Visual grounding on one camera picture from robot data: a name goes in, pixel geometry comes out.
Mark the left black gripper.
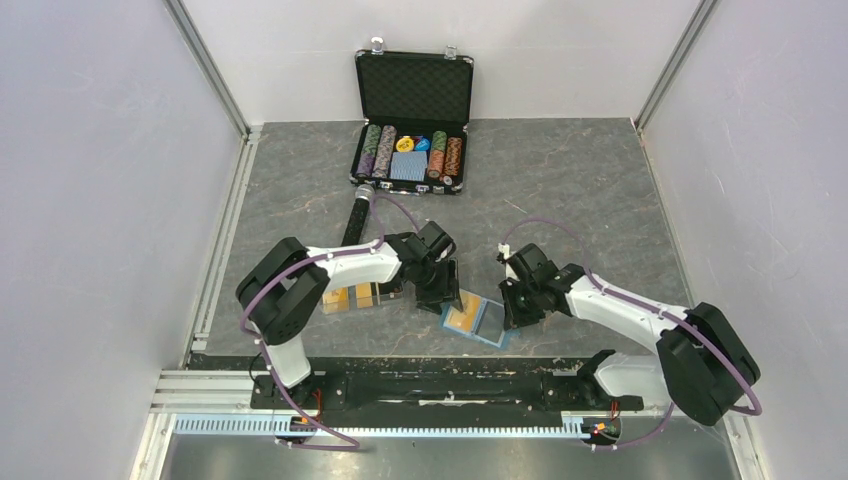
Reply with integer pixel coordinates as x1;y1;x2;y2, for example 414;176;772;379
414;257;464;317

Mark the light blue card holder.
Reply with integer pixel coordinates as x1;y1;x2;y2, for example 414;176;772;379
440;295;511;349

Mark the gold VIP credit card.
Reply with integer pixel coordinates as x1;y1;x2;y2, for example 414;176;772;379
443;290;483;334

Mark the clear box with gold cards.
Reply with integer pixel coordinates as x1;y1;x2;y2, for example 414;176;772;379
321;281;404;314

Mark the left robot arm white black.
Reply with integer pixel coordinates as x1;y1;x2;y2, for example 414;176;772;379
235;222;464;408

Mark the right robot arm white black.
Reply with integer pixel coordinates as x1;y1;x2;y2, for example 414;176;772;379
497;243;762;426

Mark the blue playing card deck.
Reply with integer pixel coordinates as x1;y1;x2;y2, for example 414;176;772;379
389;151;428;182

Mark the black microphone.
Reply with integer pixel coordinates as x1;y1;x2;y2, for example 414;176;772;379
341;184;375;247

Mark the blue round chip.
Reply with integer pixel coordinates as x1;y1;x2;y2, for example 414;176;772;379
414;137;431;151

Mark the brown orange chip stack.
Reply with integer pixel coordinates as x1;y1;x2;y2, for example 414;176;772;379
443;137;463;177

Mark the yellow dealer chip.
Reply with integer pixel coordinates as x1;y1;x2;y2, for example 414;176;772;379
395;136;416;153

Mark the green orange chip stack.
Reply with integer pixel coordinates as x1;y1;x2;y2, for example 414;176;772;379
427;130;448;180

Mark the pink grey chip stack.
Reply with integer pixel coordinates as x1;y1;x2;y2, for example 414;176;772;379
371;125;397;178

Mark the green purple chip stack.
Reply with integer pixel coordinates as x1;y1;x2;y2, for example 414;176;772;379
354;124;382;178

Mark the black poker chip case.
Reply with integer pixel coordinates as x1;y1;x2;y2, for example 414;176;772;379
349;37;475;195

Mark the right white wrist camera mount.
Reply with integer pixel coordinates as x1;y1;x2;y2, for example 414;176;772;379
496;243;518;280

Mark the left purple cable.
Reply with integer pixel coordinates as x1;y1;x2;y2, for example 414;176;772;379
238;193;422;455

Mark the purple cable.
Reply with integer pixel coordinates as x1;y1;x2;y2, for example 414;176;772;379
238;193;422;455
501;218;764;452

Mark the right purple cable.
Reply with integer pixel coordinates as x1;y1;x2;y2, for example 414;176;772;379
501;218;764;452

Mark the white slotted cable duct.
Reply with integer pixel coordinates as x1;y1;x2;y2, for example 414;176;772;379
173;413;599;440

